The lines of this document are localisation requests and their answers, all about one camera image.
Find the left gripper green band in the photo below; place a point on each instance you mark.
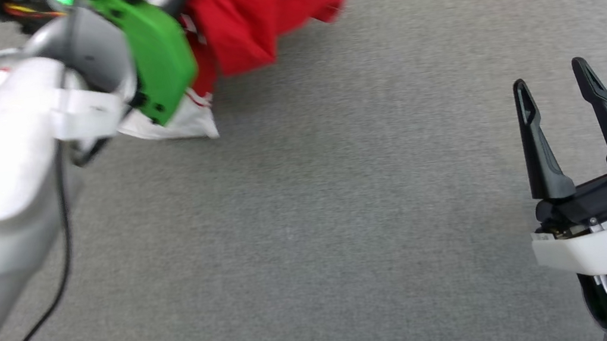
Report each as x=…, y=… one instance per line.
x=160, y=59

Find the red and white garment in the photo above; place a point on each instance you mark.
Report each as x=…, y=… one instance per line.
x=249, y=10

